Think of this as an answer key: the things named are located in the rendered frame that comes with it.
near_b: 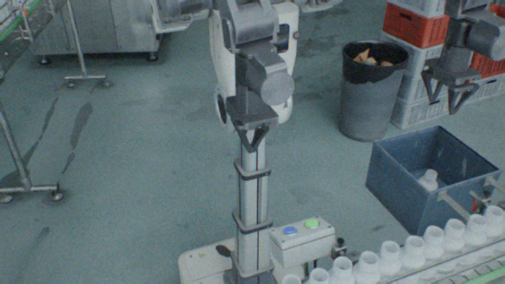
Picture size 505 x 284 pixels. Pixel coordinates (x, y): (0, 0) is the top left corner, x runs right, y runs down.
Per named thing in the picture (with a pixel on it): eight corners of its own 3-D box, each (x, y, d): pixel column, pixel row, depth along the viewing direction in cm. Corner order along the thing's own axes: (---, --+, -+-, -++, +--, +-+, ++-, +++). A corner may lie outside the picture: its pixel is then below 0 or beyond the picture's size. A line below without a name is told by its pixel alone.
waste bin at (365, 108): (353, 152, 319) (366, 71, 283) (321, 121, 354) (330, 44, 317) (405, 139, 333) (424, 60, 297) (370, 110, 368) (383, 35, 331)
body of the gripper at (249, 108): (245, 133, 76) (245, 95, 72) (225, 106, 84) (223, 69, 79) (279, 125, 78) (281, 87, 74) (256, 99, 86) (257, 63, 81)
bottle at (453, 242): (442, 259, 114) (459, 213, 104) (456, 278, 109) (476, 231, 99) (420, 264, 112) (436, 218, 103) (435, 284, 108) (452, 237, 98)
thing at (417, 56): (414, 79, 316) (421, 50, 303) (375, 57, 345) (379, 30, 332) (472, 61, 340) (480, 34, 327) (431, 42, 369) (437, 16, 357)
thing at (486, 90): (460, 106, 372) (467, 83, 359) (425, 85, 402) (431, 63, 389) (511, 91, 393) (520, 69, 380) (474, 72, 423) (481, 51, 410)
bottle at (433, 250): (418, 266, 112) (434, 218, 103) (437, 283, 108) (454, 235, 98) (401, 275, 110) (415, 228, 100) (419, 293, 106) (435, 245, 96)
